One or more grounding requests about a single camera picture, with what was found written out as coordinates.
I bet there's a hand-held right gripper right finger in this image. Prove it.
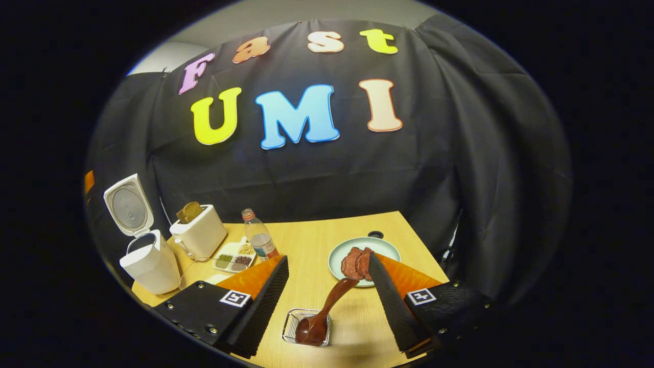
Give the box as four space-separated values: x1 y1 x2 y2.
368 252 494 358

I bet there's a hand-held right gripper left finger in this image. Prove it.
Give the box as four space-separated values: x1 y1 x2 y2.
153 256 290 358

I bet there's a brown wooden spoon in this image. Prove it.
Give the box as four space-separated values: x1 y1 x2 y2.
295 278 360 346

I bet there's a white rice cooker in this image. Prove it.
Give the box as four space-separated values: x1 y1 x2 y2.
104 174 182 295

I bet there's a red meat slice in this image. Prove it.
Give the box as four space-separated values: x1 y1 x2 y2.
356 248 374 282
341 247 361 281

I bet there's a pale green plate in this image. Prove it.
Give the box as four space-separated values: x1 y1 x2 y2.
328 237 402 288

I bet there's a divided grain tray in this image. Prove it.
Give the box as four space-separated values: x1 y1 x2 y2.
212 237 258 273

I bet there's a clear plastic bottle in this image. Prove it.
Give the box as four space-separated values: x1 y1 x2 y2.
242 209 280 262

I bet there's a white toaster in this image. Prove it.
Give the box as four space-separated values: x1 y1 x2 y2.
170 204 228 261

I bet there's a black backdrop cloth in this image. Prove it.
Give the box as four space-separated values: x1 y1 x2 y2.
84 13 573 307

